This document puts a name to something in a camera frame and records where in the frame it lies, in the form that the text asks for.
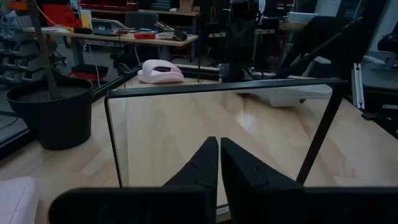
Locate red storage crate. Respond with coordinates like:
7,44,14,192
43,3,82,29

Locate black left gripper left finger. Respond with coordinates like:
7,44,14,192
49,136,220,224

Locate aluminium extrusion bar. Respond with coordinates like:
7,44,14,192
351,63,366,110

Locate black metal table frame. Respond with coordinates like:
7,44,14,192
0,63,398,159

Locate grey slide slipper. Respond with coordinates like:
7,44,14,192
234,83,333,108

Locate pink slide slipper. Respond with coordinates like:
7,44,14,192
137,58,185,85
0,176,40,224

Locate green plant in black pot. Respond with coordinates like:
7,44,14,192
5,0,94,152

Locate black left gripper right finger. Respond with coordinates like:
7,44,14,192
220,137,398,224

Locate wooden shelf with black frame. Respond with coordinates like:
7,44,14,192
104,77,349,189

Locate grey stacked storage bins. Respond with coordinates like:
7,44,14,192
0,40,47,85

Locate grey device on desk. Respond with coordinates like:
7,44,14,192
91,19,118,36

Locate wooden background desk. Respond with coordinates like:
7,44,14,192
23,27,200,63

